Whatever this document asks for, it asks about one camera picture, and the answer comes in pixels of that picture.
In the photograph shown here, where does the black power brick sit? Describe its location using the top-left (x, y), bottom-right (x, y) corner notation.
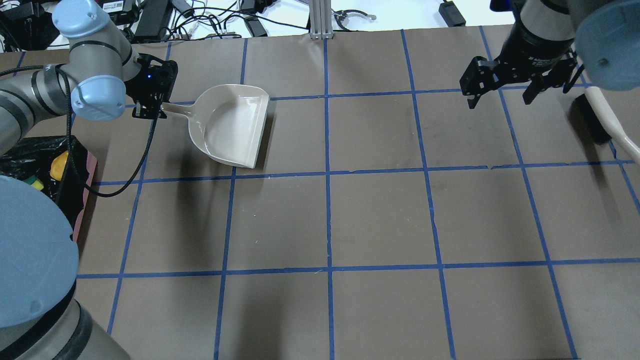
top-left (132, 0), bottom-right (173, 44)

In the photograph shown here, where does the pink bin with black bag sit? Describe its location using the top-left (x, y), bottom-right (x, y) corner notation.
top-left (0, 136), bottom-right (98, 242)

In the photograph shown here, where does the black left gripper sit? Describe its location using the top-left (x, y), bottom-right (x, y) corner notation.
top-left (126, 54), bottom-right (179, 120)

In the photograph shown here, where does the white plastic dustpan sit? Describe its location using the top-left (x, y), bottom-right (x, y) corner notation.
top-left (161, 84), bottom-right (270, 169)

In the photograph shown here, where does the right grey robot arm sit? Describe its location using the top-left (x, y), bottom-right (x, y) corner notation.
top-left (459, 0), bottom-right (640, 109)

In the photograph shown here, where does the yellow potato-like toy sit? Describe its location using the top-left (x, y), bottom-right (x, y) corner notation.
top-left (49, 150), bottom-right (69, 182)

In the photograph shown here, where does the aluminium frame post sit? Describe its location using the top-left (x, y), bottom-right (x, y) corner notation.
top-left (308, 0), bottom-right (334, 40)

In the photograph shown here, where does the yellow green sponge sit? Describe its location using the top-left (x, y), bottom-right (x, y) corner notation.
top-left (23, 175), bottom-right (45, 191)

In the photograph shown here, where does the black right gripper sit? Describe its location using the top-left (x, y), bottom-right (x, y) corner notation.
top-left (459, 46), bottom-right (585, 110)

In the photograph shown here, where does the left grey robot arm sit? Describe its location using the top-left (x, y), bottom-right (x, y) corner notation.
top-left (1, 0), bottom-right (178, 360)

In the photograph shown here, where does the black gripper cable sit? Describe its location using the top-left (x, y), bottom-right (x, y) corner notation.
top-left (55, 65), bottom-right (161, 199)

